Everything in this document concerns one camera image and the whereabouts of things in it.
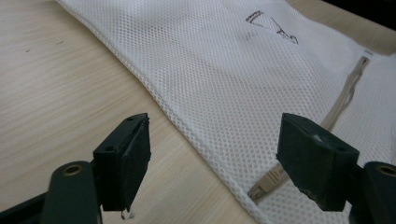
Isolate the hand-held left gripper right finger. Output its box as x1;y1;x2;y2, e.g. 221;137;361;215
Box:
276;112;361;213

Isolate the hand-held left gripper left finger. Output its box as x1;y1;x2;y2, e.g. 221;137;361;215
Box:
92;112;152;213

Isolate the white mesh laundry bag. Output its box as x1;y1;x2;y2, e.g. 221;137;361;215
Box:
55;0;396;224

